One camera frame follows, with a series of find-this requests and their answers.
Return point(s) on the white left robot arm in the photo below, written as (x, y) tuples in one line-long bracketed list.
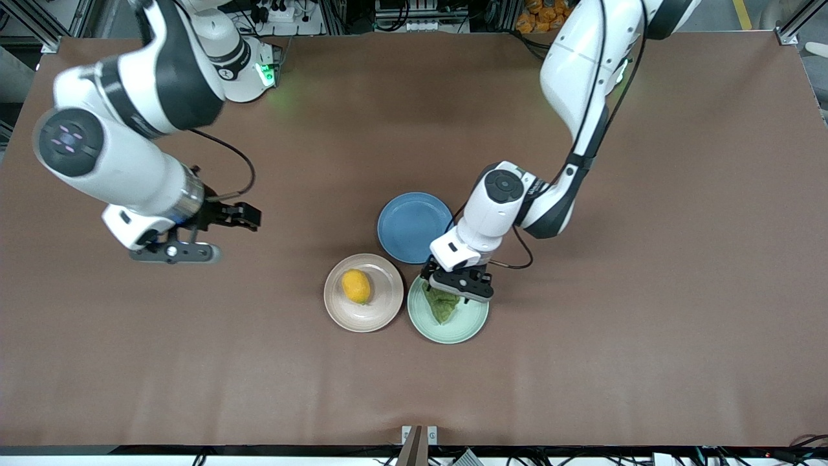
[(582, 65)]

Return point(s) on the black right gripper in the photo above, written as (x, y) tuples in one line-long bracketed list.
[(214, 214)]

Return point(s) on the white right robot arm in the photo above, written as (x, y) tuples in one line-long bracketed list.
[(129, 168)]

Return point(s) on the blue round plate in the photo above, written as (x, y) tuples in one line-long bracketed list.
[(411, 226)]

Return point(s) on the white rounded object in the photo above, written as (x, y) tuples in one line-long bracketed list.
[(818, 50)]

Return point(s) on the white power strip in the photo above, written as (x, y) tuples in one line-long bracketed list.
[(304, 26)]

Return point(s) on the brown camera mount pole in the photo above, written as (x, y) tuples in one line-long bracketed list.
[(414, 453)]

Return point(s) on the pale green round plate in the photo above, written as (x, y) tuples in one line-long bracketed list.
[(453, 330)]

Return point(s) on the beige round plate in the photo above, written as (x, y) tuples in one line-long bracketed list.
[(381, 310)]

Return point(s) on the aluminium frame post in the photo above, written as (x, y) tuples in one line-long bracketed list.
[(50, 44), (786, 35)]

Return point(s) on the green lettuce leaf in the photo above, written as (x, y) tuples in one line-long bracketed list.
[(443, 310)]

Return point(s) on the grey ribbed adapter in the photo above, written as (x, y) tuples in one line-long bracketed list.
[(467, 459)]

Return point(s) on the brown table mat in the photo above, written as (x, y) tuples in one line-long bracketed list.
[(647, 323)]

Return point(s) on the yellow lemon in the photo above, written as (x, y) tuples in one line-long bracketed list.
[(356, 286)]

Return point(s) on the white mounting bracket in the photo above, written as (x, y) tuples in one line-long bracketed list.
[(433, 435)]

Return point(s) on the pile of orange items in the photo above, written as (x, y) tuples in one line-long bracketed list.
[(540, 16)]

